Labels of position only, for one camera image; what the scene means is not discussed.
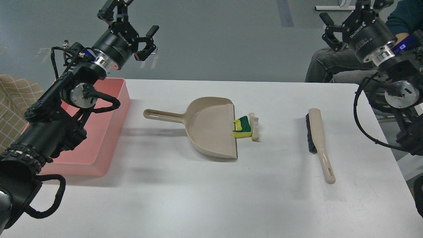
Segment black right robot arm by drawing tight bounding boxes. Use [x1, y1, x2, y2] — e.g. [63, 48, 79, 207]
[319, 0, 423, 156]

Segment yellow green sponge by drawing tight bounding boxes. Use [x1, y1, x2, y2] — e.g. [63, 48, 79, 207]
[232, 115, 252, 139]

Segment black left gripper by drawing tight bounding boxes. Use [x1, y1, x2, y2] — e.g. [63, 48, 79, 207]
[92, 0, 160, 70]

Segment beige checkered cloth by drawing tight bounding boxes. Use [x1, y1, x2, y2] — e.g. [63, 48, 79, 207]
[0, 74, 44, 153]

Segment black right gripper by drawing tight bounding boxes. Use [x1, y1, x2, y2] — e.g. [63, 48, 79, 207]
[319, 0, 397, 63]

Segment beige hand brush black bristles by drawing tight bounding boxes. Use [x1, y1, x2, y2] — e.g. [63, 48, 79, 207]
[305, 108, 336, 185]

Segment white foam piece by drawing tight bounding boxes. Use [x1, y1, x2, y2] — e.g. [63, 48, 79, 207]
[249, 112, 259, 142]

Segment white bar on floor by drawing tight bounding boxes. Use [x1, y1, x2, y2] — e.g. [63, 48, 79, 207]
[314, 6, 355, 12]

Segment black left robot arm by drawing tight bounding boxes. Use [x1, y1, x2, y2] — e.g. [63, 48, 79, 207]
[0, 0, 159, 231]

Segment pink plastic bin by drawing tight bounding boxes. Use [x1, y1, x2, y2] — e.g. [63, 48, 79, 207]
[41, 77, 131, 177]

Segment beige plastic dustpan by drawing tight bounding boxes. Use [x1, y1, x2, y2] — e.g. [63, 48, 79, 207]
[143, 97, 238, 161]

